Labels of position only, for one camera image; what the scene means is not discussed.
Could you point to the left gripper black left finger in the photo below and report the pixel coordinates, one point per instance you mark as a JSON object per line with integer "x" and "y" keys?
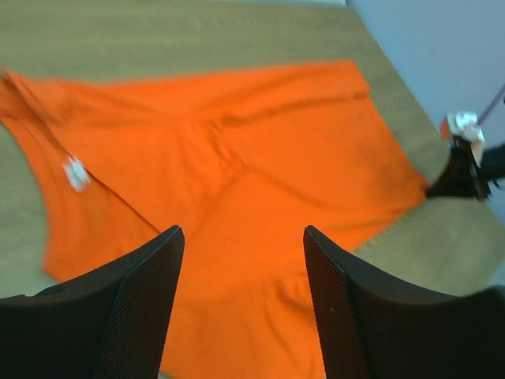
{"x": 108, "y": 323}

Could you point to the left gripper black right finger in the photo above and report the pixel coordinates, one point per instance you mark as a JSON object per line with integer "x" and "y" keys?
{"x": 372, "y": 324}

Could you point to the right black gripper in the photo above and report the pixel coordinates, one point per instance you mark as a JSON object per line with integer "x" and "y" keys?
{"x": 462, "y": 177}

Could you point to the orange t-shirt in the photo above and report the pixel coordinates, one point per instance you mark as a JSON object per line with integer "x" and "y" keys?
{"x": 242, "y": 161}

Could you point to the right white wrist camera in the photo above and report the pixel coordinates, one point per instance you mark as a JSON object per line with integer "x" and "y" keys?
{"x": 464, "y": 124}

